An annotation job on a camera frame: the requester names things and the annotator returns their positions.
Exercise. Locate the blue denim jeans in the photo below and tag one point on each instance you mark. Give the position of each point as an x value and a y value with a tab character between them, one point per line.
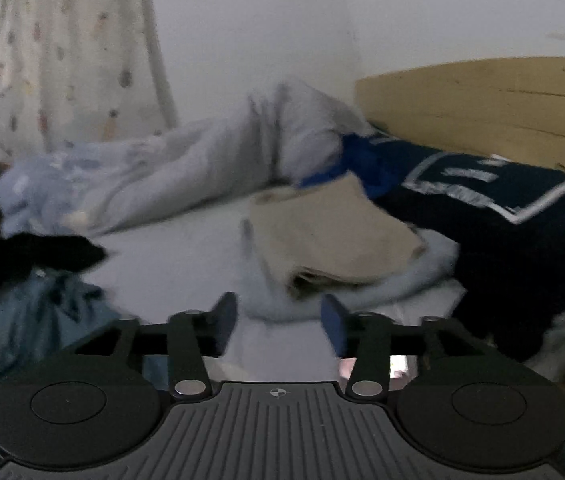
37	310

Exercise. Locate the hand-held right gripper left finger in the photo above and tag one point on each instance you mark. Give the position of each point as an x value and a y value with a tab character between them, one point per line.
225	322

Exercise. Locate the patterned beige curtain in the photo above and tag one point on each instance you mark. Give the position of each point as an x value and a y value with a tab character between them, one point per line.
72	60

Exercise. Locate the beige folded pants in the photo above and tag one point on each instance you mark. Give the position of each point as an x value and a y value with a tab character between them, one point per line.
332	235

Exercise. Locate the navy blanket with white print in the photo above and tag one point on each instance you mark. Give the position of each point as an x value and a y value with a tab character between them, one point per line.
512	260

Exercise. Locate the bright blue cloth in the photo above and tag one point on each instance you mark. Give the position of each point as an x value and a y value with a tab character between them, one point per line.
362	160

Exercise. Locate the black garment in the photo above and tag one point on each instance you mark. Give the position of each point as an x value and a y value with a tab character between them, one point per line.
37	255

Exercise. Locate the white bed sheet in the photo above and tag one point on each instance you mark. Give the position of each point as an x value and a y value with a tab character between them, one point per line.
177	270

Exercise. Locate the light blue folded garment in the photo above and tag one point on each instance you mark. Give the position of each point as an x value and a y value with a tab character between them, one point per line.
412	272

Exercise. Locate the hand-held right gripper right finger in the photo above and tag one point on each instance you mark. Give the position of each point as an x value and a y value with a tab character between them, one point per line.
335	322

